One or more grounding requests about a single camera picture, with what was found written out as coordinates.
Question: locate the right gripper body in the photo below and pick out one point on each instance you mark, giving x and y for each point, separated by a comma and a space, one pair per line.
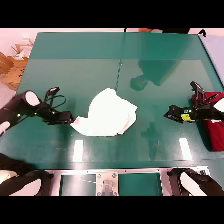
181, 115

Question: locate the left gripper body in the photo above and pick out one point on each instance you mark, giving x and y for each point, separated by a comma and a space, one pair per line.
59, 117

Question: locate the white T-shirt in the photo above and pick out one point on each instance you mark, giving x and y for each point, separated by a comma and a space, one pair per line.
106, 115

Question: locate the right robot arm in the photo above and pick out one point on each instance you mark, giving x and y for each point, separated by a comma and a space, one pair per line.
218, 106

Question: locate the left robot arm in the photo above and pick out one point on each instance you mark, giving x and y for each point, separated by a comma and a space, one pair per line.
20, 104

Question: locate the red garment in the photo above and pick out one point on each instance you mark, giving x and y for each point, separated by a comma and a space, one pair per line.
213, 133

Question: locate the cardboard box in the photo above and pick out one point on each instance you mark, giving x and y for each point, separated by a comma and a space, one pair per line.
11, 71

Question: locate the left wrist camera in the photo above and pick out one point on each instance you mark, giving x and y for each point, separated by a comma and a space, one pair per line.
52, 90

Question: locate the silver frame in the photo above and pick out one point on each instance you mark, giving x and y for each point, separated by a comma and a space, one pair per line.
106, 183

